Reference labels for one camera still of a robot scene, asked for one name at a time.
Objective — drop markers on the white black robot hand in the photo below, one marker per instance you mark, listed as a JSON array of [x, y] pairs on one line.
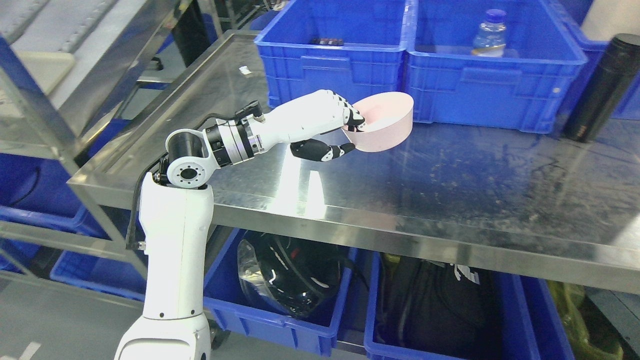
[[298, 121]]

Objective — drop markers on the pink plastic bowl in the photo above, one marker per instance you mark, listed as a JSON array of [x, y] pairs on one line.
[[389, 121]]

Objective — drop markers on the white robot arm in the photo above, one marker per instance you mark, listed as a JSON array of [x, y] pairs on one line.
[[170, 221]]

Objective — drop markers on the steel table shelf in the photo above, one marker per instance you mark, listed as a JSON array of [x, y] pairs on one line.
[[537, 205]]

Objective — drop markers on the blue crate with dark items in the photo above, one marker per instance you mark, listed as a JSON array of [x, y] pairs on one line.
[[355, 48]]

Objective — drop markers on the clear water bottle blue cap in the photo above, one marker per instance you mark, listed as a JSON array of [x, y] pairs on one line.
[[490, 40]]

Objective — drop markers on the blue crate with bottle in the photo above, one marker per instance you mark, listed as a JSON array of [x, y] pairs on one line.
[[522, 90]]

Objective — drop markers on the lower blue crate with helmet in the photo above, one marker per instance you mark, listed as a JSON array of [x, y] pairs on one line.
[[224, 298]]

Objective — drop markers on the lower blue crate with bag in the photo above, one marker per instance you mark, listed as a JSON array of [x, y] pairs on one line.
[[531, 326]]

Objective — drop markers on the black bag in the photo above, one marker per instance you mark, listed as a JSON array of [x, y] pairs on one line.
[[441, 308]]

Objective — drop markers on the steel rack shelving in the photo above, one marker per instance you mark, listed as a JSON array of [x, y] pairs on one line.
[[45, 140]]

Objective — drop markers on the beige bear tray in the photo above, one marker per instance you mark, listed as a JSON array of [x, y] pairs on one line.
[[48, 69]]

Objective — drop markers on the black thermos flask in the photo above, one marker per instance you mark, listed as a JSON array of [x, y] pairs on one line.
[[611, 79]]

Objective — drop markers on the blue crate behind thermos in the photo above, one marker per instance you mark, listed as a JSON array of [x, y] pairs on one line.
[[592, 24]]

